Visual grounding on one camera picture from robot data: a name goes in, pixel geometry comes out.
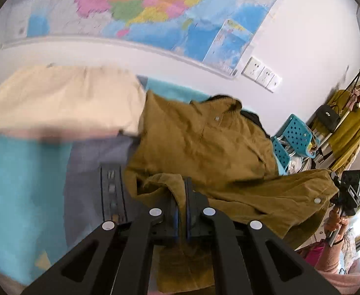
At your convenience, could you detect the mustard hanging garment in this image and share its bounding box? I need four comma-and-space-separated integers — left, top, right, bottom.
311, 90, 360, 174

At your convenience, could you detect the black handbag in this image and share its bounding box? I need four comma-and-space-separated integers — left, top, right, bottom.
316, 104, 341, 133

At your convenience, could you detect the turquoise perforated plastic basket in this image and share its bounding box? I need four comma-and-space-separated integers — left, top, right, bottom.
271, 114, 320, 175

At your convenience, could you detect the turquoise bed sheet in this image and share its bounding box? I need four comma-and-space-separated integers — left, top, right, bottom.
0, 135, 71, 285

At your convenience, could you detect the pink pillow under cream pillow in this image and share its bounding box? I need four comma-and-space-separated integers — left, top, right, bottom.
0, 129, 119, 142

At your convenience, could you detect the olive brown button jacket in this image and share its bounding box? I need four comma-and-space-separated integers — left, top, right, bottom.
122, 90, 340, 294

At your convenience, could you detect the pink sleeve forearm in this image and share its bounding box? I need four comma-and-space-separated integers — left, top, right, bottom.
298, 237, 360, 294

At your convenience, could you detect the white wall socket panel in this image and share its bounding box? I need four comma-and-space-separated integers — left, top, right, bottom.
241, 57, 283, 93

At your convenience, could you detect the person's right hand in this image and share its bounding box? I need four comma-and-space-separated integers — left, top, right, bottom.
324, 206, 349, 243

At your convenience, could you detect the grey patterned blanket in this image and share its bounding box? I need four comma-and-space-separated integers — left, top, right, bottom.
64, 134, 143, 248

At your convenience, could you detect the colourful wall map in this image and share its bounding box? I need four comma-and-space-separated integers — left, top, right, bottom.
3, 0, 277, 76

